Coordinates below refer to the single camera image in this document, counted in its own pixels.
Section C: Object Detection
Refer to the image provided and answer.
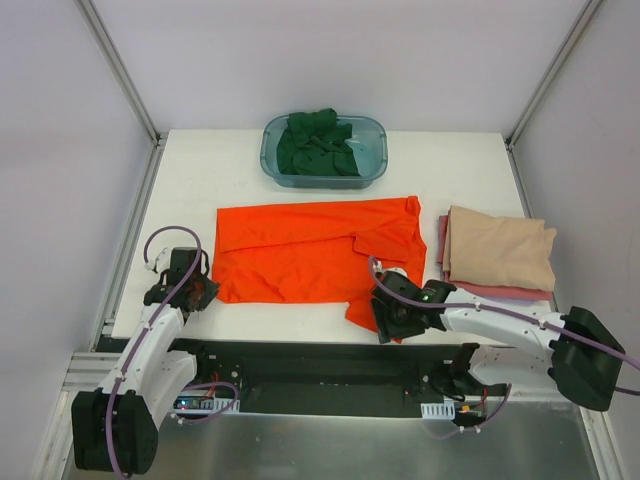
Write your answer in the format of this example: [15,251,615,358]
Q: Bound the orange t shirt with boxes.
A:
[212,196,427,343]

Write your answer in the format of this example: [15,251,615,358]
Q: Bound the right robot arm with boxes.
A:
[371,269,625,411]

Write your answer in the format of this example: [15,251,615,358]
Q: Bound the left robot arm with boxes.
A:
[71,247,219,476]

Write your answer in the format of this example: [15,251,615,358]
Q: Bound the beige folded t shirt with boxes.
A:
[443,205,557,292]

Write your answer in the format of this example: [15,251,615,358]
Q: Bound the teal plastic bin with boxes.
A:
[260,114,388,190]

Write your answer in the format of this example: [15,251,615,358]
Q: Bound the dark green t shirt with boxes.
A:
[276,108,359,177]

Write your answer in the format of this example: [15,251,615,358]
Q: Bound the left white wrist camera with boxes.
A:
[145,247,171,274]

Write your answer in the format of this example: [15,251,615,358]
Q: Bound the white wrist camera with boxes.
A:
[145,247,171,274]
[374,262,408,278]

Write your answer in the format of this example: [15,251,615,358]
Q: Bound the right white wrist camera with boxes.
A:
[374,262,408,278]

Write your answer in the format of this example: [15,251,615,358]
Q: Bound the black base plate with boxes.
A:
[94,336,574,416]

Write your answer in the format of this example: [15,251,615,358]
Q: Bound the right white cable duct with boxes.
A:
[420,401,456,421]

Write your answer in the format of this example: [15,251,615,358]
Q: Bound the white cable duct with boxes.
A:
[420,401,456,421]
[173,395,240,417]

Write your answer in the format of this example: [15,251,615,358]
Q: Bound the left white cable duct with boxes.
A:
[173,395,240,417]

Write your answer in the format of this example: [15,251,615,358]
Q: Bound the right aluminium frame post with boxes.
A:
[505,0,605,151]

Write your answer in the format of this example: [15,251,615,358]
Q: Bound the aluminium frame post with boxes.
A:
[75,0,162,146]
[505,0,605,151]

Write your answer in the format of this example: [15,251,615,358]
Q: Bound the left aluminium frame post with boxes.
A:
[75,0,162,146]

